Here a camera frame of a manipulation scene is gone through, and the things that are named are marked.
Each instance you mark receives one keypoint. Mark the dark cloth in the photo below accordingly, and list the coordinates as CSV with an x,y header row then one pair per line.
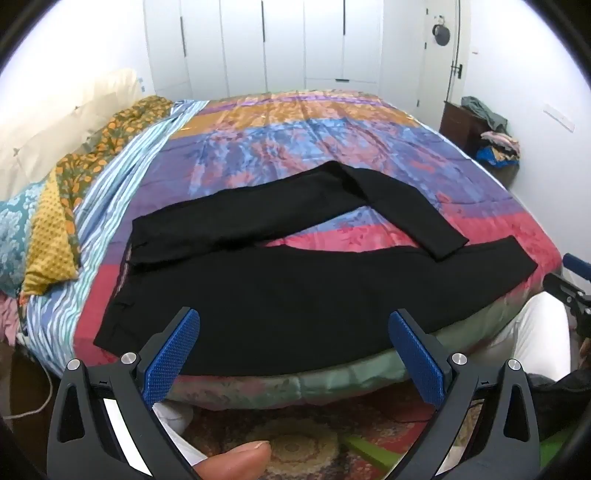
x,y
558,401

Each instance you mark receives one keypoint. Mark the white wall strip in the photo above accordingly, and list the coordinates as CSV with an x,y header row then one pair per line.
x,y
558,116

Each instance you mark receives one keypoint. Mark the cream pillow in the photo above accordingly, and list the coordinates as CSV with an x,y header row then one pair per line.
x,y
46,134

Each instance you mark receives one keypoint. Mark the person's leg white trousers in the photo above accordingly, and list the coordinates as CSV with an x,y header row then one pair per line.
x,y
535,332
173,417

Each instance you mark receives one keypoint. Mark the grey-green crumpled garment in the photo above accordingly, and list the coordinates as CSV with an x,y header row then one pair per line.
x,y
485,113

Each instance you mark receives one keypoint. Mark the person's left leg white trousers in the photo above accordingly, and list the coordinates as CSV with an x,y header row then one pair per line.
x,y
173,417

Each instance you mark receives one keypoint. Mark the white door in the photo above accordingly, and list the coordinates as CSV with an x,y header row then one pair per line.
x,y
438,74

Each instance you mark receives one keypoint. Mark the person's left hand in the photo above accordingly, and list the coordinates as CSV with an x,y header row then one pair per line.
x,y
231,461

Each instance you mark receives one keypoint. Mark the yellow knitted pillow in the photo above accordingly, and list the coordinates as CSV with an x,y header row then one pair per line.
x,y
51,240

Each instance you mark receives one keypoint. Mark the green mat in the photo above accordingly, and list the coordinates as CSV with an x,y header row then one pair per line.
x,y
369,450

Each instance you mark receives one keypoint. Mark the pink cloth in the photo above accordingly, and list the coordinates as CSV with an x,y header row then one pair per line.
x,y
9,318

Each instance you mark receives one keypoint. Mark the pile of colourful clothes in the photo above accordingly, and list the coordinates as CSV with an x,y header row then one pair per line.
x,y
501,147

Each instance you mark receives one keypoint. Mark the patterned floor rug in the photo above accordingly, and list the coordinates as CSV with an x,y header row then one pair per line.
x,y
300,429

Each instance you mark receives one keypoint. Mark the dark wooden nightstand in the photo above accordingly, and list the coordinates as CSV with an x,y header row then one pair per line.
x,y
457,122

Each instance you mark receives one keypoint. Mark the white wardrobe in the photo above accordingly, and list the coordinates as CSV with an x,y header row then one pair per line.
x,y
277,46

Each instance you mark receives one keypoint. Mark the person's right leg white trousers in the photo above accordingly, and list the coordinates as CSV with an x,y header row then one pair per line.
x,y
535,332

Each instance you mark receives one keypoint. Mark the teal patterned pillow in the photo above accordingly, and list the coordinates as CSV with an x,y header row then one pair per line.
x,y
16,230

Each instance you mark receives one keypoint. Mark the colourful patchwork bedspread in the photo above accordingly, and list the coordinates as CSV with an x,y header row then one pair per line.
x,y
323,134

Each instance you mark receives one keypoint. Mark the black pants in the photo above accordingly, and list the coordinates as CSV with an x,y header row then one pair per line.
x,y
277,295

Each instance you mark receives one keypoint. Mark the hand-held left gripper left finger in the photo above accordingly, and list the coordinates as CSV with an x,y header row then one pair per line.
x,y
173,350

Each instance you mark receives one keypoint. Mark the blue striped bed sheet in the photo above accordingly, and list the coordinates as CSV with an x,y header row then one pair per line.
x,y
115,161

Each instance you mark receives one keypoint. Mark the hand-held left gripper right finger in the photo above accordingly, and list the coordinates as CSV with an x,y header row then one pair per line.
x,y
415,350

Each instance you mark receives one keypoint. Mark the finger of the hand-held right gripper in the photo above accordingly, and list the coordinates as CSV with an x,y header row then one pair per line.
x,y
561,287
577,263

